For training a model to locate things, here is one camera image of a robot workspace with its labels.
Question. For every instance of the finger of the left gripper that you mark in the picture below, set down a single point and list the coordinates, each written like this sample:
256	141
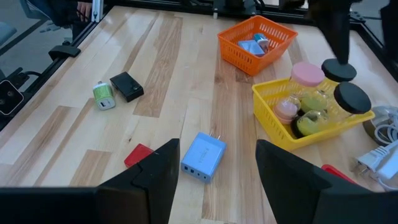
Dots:
337	25
391	28

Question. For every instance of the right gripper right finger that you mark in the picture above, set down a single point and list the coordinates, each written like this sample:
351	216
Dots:
289	186

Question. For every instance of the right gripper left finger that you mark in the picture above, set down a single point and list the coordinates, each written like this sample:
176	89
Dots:
149	186

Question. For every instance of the red box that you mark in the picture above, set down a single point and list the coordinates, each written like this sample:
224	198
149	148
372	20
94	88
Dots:
136	155

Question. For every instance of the pink capped hourglass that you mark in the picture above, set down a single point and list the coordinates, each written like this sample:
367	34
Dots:
308	74

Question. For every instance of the light blue wall charger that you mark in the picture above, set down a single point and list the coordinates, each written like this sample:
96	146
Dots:
250	47
202	158

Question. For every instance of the teal small charger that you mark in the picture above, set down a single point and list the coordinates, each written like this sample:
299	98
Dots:
260	38

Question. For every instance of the black rectangular box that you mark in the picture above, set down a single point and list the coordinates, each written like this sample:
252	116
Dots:
126	85

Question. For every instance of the green white small charger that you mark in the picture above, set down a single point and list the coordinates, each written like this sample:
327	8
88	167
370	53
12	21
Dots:
103	93

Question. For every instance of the yellow plastic basket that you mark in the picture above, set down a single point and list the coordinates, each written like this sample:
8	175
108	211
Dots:
273	130

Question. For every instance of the orange plastic basket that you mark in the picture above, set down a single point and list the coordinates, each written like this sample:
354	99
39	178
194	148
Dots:
239	62

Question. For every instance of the black table clamp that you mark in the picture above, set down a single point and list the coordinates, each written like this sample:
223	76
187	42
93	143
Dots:
63	51

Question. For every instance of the person's hand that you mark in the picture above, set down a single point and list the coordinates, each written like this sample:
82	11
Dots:
84	11

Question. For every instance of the person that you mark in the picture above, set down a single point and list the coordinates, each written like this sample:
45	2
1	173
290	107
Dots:
62	12

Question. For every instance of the black table-level camera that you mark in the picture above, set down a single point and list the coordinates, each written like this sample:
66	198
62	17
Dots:
11	98

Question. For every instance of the silver aluminium post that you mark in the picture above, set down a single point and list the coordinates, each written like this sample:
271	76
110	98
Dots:
97	11

